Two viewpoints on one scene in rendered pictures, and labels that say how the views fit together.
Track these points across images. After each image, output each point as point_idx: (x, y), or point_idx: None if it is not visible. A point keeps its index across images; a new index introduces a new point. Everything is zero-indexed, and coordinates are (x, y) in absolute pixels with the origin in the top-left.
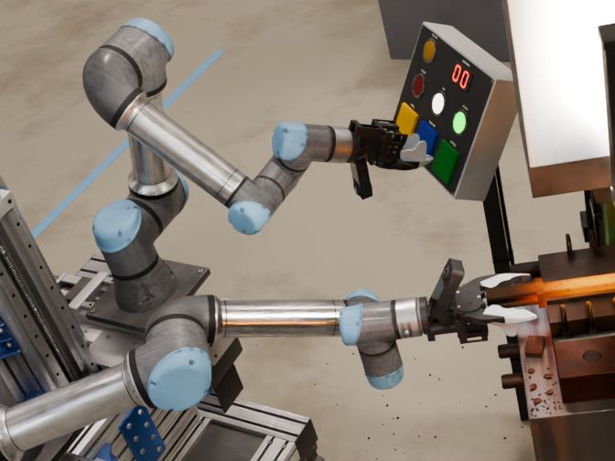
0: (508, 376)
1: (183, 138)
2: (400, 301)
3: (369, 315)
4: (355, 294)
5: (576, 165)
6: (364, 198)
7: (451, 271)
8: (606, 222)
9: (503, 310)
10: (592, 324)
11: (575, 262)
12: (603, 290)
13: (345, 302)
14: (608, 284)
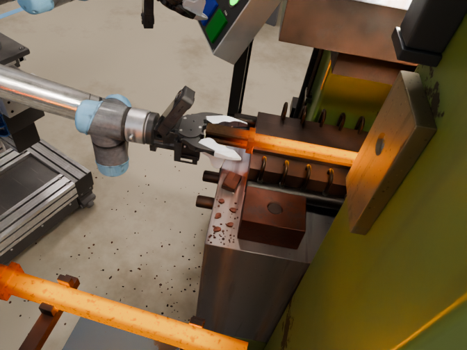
0: (203, 198)
1: None
2: (134, 110)
3: (103, 112)
4: (112, 96)
5: (337, 16)
6: (146, 27)
7: (182, 96)
8: (315, 105)
9: (216, 145)
10: (283, 180)
11: (284, 126)
12: (301, 155)
13: (100, 98)
14: (306, 151)
